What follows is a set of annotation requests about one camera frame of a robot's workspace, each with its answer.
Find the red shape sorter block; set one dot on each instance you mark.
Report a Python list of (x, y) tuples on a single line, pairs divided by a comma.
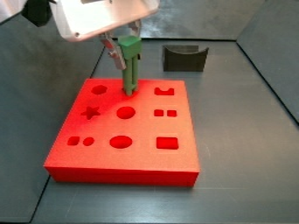
[(126, 139)]

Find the black curved fixture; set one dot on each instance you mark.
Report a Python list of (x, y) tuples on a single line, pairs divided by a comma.
[(184, 58)]

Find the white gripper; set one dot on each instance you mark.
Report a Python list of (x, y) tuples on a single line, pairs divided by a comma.
[(85, 18)]

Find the green three prong object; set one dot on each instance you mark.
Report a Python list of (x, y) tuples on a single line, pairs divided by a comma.
[(130, 49)]

